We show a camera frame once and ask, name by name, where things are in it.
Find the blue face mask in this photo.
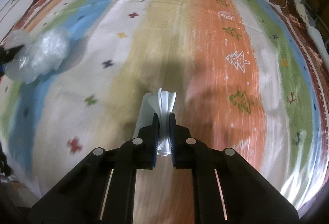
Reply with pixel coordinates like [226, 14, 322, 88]
[132, 87, 178, 157]

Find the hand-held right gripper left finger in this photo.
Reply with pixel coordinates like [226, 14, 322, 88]
[28, 113, 161, 224]

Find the clear plastic bag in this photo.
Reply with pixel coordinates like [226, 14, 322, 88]
[4, 28, 71, 85]

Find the colourful striped blanket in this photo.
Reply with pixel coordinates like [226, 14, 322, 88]
[0, 0, 327, 214]

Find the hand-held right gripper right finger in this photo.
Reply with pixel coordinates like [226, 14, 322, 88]
[169, 113, 300, 224]

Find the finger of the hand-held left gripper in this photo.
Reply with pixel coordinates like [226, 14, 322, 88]
[0, 45, 25, 65]

